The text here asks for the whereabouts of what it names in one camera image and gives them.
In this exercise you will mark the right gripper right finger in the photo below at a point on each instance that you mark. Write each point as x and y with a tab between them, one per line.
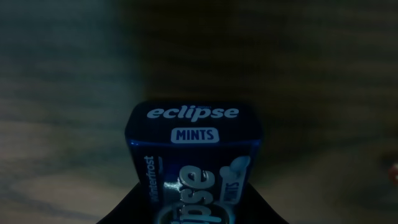
258	210

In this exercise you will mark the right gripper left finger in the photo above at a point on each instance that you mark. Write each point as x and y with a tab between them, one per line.
133	208

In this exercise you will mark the blue candy pack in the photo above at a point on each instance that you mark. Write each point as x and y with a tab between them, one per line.
192	149

